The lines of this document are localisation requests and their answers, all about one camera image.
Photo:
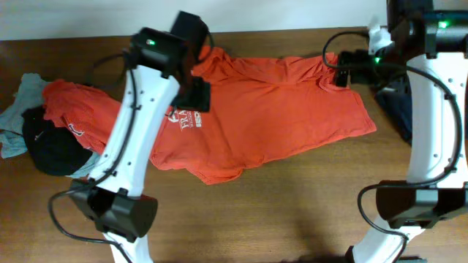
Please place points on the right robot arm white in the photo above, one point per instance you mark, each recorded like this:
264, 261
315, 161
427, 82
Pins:
429, 47

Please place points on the black garment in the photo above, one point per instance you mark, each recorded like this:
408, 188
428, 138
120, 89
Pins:
54, 151

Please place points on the grey t-shirt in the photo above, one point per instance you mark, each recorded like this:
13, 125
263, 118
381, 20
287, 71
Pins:
29, 96

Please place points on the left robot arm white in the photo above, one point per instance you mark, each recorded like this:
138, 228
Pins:
159, 82

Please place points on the folded navy blue garment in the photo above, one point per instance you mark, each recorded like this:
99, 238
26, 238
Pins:
395, 99

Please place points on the red t-shirt white print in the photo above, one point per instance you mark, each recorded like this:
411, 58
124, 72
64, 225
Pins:
262, 110

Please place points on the red crumpled t-shirt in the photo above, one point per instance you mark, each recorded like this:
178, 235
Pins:
87, 112

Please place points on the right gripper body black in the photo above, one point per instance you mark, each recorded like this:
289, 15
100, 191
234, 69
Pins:
379, 69

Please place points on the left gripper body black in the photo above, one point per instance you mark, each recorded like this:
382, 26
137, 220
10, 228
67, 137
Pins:
195, 96

